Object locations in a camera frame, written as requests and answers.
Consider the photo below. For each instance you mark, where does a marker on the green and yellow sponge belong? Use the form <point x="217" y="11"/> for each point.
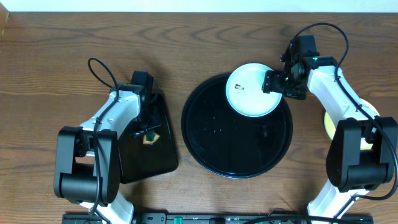
<point x="150" y="138"/>

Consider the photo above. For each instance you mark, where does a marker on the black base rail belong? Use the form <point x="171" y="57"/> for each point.
<point x="162" y="218"/>

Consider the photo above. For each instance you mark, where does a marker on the green plate with stain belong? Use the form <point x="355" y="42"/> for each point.
<point x="244" y="91"/>

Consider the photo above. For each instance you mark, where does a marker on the yellow plate with stain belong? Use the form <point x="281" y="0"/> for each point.
<point x="330" y="127"/>

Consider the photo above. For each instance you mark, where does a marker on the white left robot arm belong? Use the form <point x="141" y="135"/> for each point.
<point x="88" y="168"/>

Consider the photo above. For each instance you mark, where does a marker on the black rectangular tray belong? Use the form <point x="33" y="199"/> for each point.
<point x="139" y="161"/>

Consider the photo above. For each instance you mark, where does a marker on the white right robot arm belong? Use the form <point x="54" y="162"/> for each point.
<point x="362" y="159"/>

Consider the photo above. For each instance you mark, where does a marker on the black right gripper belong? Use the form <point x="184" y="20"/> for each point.
<point x="273" y="82"/>

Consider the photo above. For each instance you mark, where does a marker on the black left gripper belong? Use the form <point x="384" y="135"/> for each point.
<point x="146" y="128"/>

